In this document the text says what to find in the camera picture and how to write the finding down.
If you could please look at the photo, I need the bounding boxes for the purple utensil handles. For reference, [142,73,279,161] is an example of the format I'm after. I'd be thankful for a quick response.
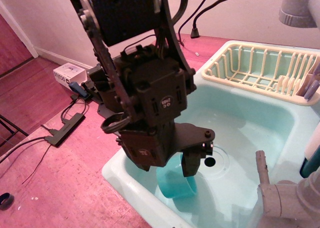
[303,64,320,101]

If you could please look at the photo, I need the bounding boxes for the cream dish rack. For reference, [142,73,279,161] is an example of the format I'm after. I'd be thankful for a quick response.
[201,41,320,106]

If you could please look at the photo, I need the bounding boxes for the black metal frame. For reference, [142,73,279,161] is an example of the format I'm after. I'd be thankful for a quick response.
[0,115,29,147]

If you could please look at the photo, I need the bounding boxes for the grey pipe lamp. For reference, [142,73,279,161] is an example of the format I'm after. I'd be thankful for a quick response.
[279,0,320,28]

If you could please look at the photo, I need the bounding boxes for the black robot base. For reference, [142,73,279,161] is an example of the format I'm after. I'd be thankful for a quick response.
[81,63,128,119]

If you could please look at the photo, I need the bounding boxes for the teal plastic cup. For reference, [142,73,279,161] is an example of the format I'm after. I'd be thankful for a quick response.
[156,153,198,199]

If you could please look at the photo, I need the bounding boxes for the black usb hub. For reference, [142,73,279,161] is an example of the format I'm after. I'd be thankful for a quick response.
[41,113,86,148]

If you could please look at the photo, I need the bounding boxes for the black ring cap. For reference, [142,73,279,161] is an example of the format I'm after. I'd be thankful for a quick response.
[0,192,15,211]

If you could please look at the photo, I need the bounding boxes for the blue clamp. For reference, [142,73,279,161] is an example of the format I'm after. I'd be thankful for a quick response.
[68,81,90,99]

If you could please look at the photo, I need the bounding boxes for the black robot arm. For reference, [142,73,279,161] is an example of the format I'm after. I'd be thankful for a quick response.
[70,0,215,177]

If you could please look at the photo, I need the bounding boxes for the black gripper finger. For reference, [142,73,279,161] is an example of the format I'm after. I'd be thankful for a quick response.
[181,145,202,177]

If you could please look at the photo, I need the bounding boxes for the black power plug cable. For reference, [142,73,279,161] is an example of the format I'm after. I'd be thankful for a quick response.
[177,0,243,40]

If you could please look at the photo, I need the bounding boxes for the black hub cable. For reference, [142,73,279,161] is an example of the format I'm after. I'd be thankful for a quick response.
[0,135,54,185]

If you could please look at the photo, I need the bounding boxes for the mint green toy sink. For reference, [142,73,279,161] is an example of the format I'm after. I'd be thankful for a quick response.
[102,57,320,228]

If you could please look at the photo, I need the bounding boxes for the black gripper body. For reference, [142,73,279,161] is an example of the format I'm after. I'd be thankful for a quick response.
[116,121,215,171]

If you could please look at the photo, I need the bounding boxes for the grey toy faucet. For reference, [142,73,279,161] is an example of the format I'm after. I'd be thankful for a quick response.
[255,150,320,228]

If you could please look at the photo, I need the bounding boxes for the white product box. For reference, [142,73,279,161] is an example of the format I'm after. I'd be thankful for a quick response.
[53,63,87,90]

